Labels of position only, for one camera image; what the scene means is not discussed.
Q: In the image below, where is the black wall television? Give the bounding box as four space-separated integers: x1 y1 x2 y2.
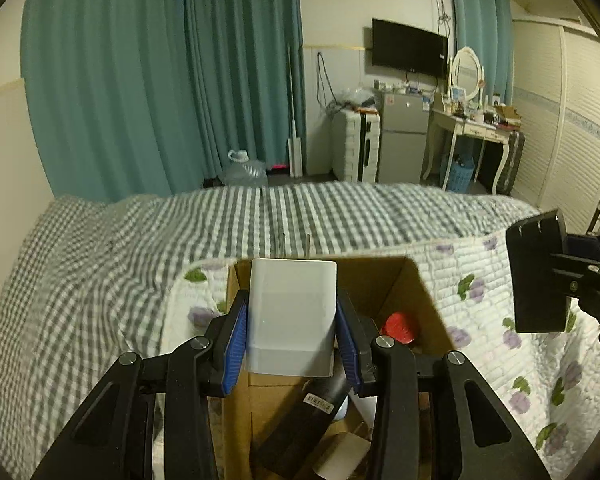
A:
372 18 448 79

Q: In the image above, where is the white dressing table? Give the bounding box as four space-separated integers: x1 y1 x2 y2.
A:
429 108 510 195

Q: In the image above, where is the silver mini fridge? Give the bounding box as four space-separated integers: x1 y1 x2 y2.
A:
377 92 429 184

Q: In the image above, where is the black silver power adapter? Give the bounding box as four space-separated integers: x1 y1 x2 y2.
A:
505 209 568 333

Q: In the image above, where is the clear water jug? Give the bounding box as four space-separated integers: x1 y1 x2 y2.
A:
220 150 268 188

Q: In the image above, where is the teal curtain left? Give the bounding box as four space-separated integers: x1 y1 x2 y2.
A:
20 0 304 202

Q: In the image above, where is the oval white vanity mirror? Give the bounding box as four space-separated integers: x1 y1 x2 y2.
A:
450 47 483 102

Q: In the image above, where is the teal curtain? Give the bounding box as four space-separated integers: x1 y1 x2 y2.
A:
453 0 514 103
20 0 304 202

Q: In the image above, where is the black cylindrical bottle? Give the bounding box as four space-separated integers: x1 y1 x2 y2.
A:
257 370 350 479

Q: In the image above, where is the white suitcase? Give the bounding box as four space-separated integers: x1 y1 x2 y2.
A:
330 108 380 183

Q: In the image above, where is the teal curtain right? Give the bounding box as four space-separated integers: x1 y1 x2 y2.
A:
453 0 514 103

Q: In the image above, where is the white flat mop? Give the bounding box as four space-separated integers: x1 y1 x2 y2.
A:
287 47 303 179

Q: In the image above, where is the light blue earbuds case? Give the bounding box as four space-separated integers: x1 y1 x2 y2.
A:
334 396 349 422

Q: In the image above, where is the blue laundry basket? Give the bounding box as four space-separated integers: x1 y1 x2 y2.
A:
439 153 476 194

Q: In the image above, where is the brown cardboard box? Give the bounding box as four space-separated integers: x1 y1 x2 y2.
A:
216 257 453 479

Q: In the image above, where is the white louvered wardrobe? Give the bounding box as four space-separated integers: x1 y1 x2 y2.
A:
513 16 600 233

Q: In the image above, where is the grey checked bed sheet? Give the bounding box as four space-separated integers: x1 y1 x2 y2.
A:
0 182 533 479

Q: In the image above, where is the white power bank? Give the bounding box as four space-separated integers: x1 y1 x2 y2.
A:
313 432 370 480

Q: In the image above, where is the plain white bottle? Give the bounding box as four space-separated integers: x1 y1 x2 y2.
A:
349 391 377 430

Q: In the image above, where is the white wall charger plug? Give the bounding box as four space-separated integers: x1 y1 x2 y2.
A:
247 258 337 378

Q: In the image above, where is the white floral quilt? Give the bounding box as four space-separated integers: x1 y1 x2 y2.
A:
160 231 600 479

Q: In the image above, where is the white bottle red cap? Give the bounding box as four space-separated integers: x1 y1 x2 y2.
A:
380 312 419 344

